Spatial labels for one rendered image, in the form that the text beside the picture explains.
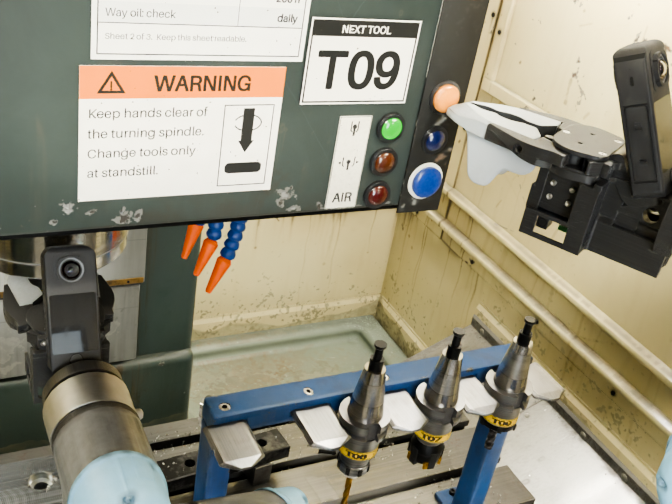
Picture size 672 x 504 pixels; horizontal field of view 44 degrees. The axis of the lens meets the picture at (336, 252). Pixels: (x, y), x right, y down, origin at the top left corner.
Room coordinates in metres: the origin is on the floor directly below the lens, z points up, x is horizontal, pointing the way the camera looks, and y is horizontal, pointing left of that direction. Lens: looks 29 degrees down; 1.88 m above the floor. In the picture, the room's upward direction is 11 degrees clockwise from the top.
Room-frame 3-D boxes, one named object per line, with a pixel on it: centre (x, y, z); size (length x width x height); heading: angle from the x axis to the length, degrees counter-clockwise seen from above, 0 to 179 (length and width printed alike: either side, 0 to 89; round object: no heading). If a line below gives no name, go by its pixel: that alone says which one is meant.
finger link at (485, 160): (0.66, -0.11, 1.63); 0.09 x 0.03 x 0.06; 61
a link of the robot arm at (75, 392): (0.55, 0.18, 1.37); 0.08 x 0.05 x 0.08; 121
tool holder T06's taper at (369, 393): (0.80, -0.07, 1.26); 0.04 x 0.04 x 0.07
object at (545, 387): (0.94, -0.31, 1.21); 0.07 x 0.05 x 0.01; 31
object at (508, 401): (0.91, -0.26, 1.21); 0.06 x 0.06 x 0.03
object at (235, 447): (0.71, 0.07, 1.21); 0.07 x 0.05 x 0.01; 31
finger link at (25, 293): (0.69, 0.31, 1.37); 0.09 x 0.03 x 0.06; 45
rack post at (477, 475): (0.99, -0.28, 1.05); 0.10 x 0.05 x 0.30; 31
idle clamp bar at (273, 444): (0.94, 0.13, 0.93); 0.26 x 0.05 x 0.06; 126
